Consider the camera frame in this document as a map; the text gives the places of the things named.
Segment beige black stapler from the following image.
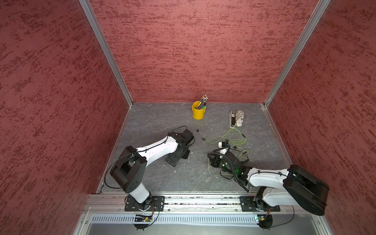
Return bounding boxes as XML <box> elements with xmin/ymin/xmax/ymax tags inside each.
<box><xmin>229</xmin><ymin>111</ymin><xmax>236</xmax><ymax>128</ymax></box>

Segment electronics board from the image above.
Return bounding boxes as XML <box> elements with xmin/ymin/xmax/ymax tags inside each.
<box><xmin>134</xmin><ymin>214</ymin><xmax>153</xmax><ymax>223</ymax></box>
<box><xmin>257</xmin><ymin>214</ymin><xmax>273</xmax><ymax>230</ymax></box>

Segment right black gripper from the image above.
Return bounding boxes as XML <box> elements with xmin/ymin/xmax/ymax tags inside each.
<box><xmin>207</xmin><ymin>154</ymin><xmax>236</xmax><ymax>177</ymax></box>

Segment right electronics board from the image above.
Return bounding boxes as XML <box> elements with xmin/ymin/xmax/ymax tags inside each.
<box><xmin>257</xmin><ymin>214</ymin><xmax>273</xmax><ymax>230</ymax></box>

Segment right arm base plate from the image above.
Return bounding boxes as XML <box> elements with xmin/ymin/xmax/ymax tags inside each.
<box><xmin>240</xmin><ymin>196</ymin><xmax>281</xmax><ymax>212</ymax></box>

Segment left electronics board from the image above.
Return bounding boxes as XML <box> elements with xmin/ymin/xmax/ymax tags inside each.
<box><xmin>134</xmin><ymin>214</ymin><xmax>153</xmax><ymax>223</ymax></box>

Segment left corner aluminium post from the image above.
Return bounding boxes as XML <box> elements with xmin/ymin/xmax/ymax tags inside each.
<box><xmin>79</xmin><ymin>0</ymin><xmax>134</xmax><ymax>108</ymax></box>

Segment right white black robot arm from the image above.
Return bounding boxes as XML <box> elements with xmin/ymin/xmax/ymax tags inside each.
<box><xmin>207</xmin><ymin>147</ymin><xmax>330</xmax><ymax>216</ymax></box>

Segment corner aluminium post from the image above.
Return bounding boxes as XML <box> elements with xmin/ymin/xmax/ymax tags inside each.
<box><xmin>79</xmin><ymin>0</ymin><xmax>134</xmax><ymax>108</ymax></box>
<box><xmin>263</xmin><ymin>0</ymin><xmax>331</xmax><ymax>110</ymax></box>

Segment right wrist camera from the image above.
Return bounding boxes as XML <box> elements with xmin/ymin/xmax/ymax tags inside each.
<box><xmin>218</xmin><ymin>142</ymin><xmax>231</xmax><ymax>155</ymax></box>

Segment pens and pencils bunch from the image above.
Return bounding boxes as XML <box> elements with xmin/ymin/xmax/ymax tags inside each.
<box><xmin>196</xmin><ymin>95</ymin><xmax>208</xmax><ymax>110</ymax></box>

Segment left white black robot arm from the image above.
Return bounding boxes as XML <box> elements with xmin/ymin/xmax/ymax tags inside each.
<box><xmin>110</xmin><ymin>129</ymin><xmax>195</xmax><ymax>212</ymax></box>

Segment right corner aluminium post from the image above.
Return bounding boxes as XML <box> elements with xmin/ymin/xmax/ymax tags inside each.
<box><xmin>263</xmin><ymin>0</ymin><xmax>331</xmax><ymax>110</ymax></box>

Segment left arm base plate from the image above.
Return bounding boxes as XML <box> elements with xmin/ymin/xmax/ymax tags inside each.
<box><xmin>124</xmin><ymin>196</ymin><xmax>165</xmax><ymax>212</ymax></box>

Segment yellow bucket pen holder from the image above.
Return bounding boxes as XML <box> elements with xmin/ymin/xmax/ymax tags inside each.
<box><xmin>192</xmin><ymin>101</ymin><xmax>206</xmax><ymax>120</ymax></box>

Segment green wired earphones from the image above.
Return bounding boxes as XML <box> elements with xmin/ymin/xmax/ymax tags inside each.
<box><xmin>214</xmin><ymin>148</ymin><xmax>249</xmax><ymax>177</ymax></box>
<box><xmin>196</xmin><ymin>128</ymin><xmax>247</xmax><ymax>146</ymax></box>

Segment aluminium mounting rail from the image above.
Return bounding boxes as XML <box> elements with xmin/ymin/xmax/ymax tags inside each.
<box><xmin>83</xmin><ymin>192</ymin><xmax>321</xmax><ymax>213</ymax></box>

